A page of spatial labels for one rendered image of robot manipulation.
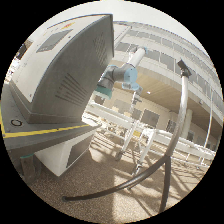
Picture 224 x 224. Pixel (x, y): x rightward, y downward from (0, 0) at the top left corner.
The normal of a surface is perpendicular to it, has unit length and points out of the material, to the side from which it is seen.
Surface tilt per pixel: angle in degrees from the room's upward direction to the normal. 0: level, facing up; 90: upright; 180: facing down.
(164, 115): 90
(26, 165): 90
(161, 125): 90
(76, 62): 90
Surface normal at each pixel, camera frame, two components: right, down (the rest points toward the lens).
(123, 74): -0.65, 0.34
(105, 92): -0.05, -0.10
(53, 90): 0.91, 0.40
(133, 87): -0.50, -0.10
